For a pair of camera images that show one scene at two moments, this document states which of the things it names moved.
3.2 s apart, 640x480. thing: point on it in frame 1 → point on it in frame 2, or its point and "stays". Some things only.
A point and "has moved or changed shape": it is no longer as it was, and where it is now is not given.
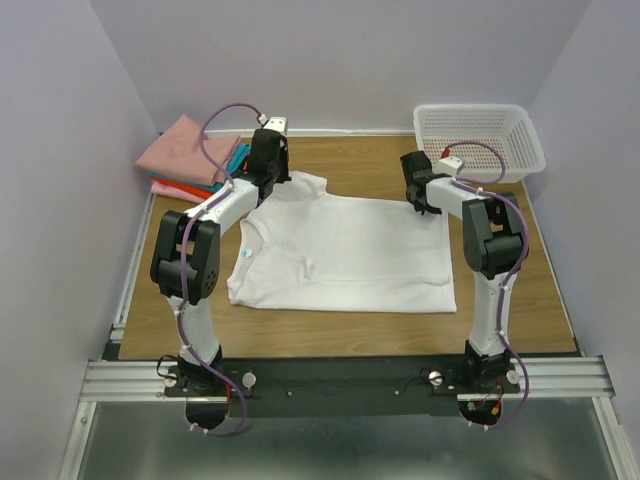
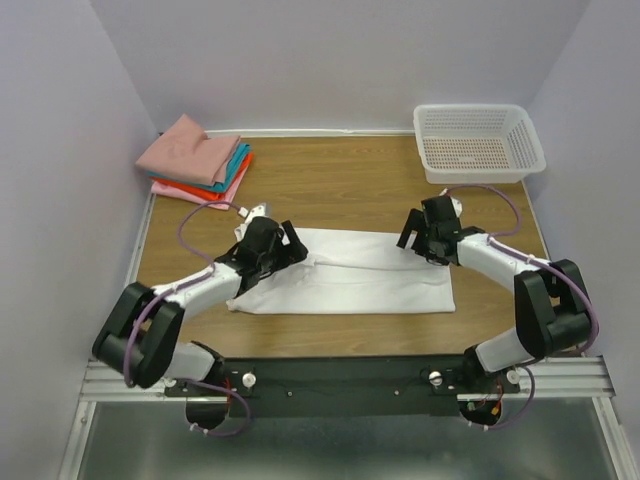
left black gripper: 284,177 → 291,253
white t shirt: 305,249 has moved or changed shape
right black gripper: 430,209 → 416,221
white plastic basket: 499,143 stays
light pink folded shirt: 176,192 stays
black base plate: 346,386 stays
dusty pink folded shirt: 183,150 stays
